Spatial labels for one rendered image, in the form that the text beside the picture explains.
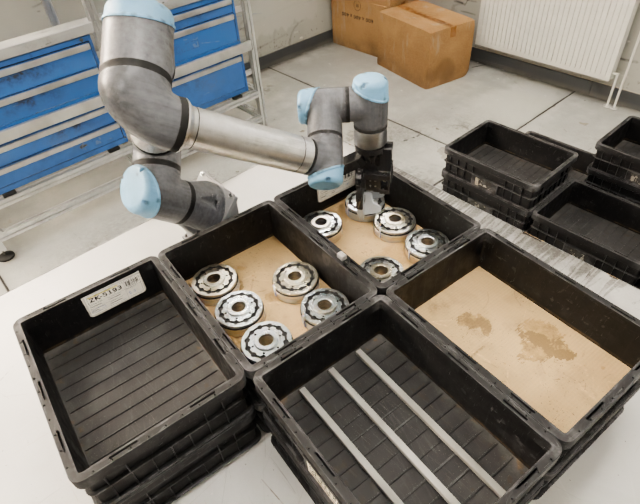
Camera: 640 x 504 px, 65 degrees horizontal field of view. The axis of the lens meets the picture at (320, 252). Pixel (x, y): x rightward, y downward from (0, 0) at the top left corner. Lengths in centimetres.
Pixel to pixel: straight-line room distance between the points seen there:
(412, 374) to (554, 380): 26
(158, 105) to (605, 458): 102
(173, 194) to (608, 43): 303
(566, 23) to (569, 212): 190
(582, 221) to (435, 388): 131
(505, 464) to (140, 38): 90
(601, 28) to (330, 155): 289
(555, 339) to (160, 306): 83
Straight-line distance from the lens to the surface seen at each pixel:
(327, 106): 108
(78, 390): 111
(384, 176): 117
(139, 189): 125
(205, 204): 132
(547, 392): 102
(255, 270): 119
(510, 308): 112
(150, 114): 88
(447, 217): 120
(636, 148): 246
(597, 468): 113
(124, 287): 115
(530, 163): 222
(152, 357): 109
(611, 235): 213
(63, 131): 281
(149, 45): 92
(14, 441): 128
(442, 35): 381
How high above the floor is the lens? 165
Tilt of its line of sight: 43 degrees down
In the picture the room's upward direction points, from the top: 5 degrees counter-clockwise
